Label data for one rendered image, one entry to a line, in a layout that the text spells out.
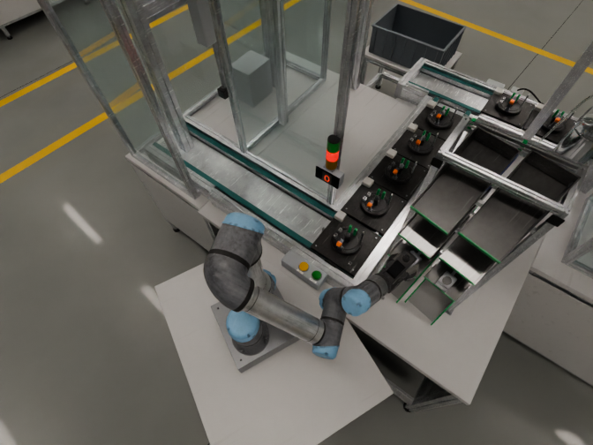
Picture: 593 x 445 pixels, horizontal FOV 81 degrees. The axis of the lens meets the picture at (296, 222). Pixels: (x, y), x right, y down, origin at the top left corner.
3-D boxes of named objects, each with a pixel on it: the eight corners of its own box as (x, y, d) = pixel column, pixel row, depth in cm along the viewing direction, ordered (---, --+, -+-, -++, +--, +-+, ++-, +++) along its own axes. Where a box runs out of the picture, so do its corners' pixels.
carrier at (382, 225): (382, 237, 163) (388, 222, 152) (340, 211, 170) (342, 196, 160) (407, 203, 172) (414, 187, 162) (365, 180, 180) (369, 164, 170)
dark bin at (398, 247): (415, 278, 126) (415, 276, 120) (387, 255, 131) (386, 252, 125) (467, 221, 125) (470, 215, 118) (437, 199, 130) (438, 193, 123)
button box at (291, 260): (318, 290, 154) (319, 286, 149) (281, 265, 161) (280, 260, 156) (326, 279, 157) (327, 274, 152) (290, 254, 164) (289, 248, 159)
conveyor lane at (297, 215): (351, 284, 160) (354, 276, 151) (220, 197, 187) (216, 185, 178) (382, 241, 171) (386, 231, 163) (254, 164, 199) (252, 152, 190)
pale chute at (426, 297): (433, 322, 138) (431, 326, 134) (407, 298, 143) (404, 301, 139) (483, 270, 128) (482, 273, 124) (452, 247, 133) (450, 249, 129)
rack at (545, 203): (450, 315, 152) (572, 219, 84) (378, 269, 164) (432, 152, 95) (469, 280, 160) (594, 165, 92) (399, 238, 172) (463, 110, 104)
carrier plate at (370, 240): (354, 277, 152) (354, 275, 150) (310, 248, 160) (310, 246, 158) (381, 239, 162) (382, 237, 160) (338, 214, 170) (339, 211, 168)
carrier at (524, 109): (520, 130, 198) (532, 113, 187) (479, 113, 206) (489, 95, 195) (533, 107, 208) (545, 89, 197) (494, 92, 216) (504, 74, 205)
